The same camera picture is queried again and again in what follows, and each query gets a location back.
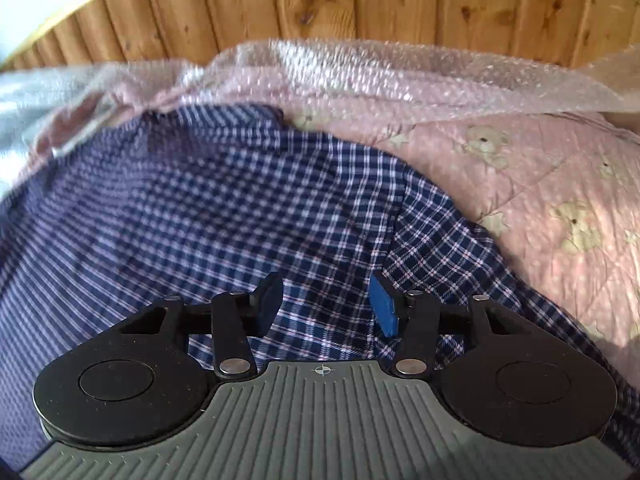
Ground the clear bubble wrap sheet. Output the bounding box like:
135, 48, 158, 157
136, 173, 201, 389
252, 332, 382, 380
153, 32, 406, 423
0, 37, 632, 161

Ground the wooden headboard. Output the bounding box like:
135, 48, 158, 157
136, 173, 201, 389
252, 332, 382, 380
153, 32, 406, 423
0, 0, 640, 78

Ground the blue plaid shirt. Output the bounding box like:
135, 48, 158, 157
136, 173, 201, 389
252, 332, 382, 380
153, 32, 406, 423
0, 101, 640, 466

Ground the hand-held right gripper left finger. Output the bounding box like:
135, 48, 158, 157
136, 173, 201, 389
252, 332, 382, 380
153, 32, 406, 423
116, 271, 285, 380

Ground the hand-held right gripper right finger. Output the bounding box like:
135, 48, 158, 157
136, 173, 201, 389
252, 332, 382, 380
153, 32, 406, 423
369, 272, 526, 379

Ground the pink bear print quilt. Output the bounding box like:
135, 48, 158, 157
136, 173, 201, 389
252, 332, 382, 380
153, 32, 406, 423
25, 40, 640, 361

